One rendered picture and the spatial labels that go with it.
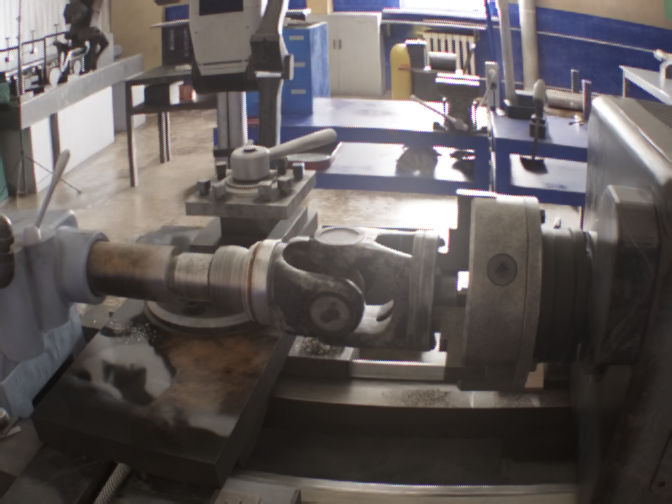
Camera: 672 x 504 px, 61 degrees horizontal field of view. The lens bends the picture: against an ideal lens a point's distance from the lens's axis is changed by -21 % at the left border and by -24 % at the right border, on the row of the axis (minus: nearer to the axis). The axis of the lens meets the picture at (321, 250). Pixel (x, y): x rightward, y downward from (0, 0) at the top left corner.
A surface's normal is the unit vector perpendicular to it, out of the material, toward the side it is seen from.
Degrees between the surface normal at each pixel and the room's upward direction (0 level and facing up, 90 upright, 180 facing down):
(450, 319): 20
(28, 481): 0
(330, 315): 90
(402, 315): 90
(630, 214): 42
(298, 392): 0
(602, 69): 90
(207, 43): 90
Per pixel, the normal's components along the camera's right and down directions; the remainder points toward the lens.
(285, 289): -0.52, 0.36
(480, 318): -0.22, 0.14
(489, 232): -0.14, -0.60
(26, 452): -0.04, -0.91
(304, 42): -0.21, 0.40
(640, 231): -0.17, -0.41
